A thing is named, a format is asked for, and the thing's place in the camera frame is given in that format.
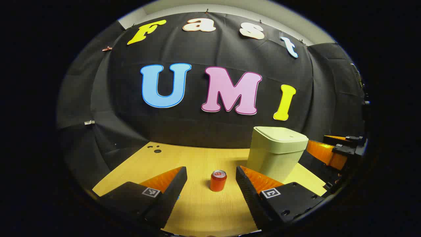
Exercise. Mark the green desktop garbage bin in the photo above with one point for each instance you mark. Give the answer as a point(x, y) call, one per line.
point(276, 158)

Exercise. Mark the black backdrop cloth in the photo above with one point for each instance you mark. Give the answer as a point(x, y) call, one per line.
point(210, 131)

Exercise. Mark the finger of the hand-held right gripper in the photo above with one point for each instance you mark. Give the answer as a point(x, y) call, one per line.
point(352, 140)
point(324, 151)

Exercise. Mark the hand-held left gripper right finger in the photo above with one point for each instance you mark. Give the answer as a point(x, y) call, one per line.
point(248, 197)

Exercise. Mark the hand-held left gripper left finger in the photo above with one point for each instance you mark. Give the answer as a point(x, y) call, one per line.
point(171, 194)

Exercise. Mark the orange pop can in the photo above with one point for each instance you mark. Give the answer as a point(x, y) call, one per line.
point(218, 182)

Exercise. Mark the wooden desktop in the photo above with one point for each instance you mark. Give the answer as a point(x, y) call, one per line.
point(204, 210)

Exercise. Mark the copper cloth clip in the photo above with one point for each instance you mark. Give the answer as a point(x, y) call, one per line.
point(107, 48)

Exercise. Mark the white cloth clip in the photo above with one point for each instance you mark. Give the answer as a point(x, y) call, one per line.
point(89, 122)

